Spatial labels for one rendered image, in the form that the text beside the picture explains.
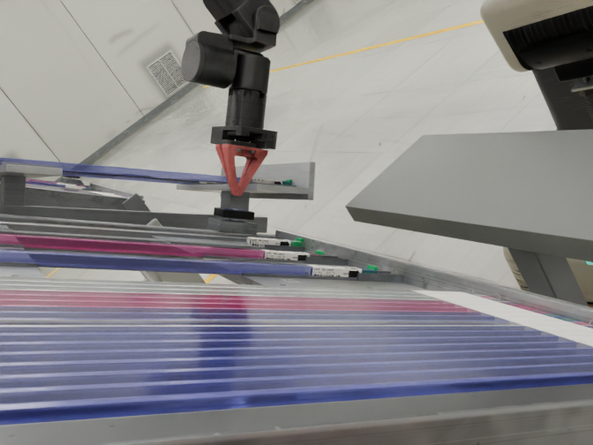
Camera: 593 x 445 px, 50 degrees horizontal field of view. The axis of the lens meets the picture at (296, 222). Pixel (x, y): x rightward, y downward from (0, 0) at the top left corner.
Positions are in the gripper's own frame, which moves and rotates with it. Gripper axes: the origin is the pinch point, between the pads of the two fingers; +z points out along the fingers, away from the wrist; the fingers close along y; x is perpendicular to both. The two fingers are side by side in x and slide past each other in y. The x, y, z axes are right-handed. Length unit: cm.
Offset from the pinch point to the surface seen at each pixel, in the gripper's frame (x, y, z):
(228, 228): -1.8, 2.5, 5.5
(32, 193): -19, -75, 8
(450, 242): 108, -67, 12
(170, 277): -2.9, -17.3, 16.7
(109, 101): 144, -738, -74
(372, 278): 1.3, 33.8, 6.9
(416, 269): 5.4, 35.8, 5.4
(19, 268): -33.0, 34.4, 6.8
